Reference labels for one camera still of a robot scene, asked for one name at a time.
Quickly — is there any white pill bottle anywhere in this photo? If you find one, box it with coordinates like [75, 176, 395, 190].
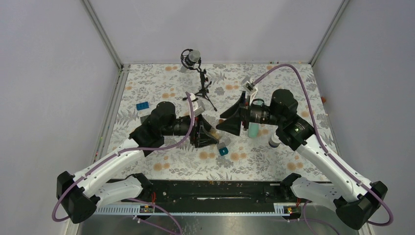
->
[268, 133, 281, 148]

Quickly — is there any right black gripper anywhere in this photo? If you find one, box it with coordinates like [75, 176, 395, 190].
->
[216, 91, 283, 136]

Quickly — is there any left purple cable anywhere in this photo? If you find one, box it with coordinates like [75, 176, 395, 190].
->
[51, 92, 196, 223]

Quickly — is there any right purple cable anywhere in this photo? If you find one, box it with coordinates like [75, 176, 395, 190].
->
[248, 64, 394, 227]

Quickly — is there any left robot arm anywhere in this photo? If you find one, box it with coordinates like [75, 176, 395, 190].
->
[52, 99, 219, 224]

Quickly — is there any amber glass pill bottle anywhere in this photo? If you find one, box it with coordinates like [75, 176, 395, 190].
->
[209, 128, 222, 140]

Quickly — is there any purple cable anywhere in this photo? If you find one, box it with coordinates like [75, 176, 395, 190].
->
[51, 92, 196, 223]
[248, 64, 394, 227]

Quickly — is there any teal pill organizer box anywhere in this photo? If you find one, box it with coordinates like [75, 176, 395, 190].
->
[216, 137, 231, 156]

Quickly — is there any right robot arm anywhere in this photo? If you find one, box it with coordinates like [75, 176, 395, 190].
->
[217, 89, 388, 230]

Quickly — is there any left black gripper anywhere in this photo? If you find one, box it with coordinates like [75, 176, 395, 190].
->
[162, 113, 219, 147]

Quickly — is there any grey lego baseplate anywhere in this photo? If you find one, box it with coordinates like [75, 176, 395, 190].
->
[140, 115, 151, 125]

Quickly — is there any microphone on tripod stand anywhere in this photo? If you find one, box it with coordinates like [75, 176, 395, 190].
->
[180, 48, 218, 112]

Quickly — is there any floral table mat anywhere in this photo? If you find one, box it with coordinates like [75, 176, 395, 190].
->
[108, 64, 336, 181]

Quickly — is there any mint green tube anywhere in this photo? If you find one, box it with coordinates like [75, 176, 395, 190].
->
[248, 123, 259, 139]

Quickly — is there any black base frame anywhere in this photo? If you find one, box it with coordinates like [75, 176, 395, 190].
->
[136, 180, 306, 213]

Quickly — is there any blue lego brick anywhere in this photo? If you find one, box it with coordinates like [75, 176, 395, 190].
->
[136, 102, 149, 111]

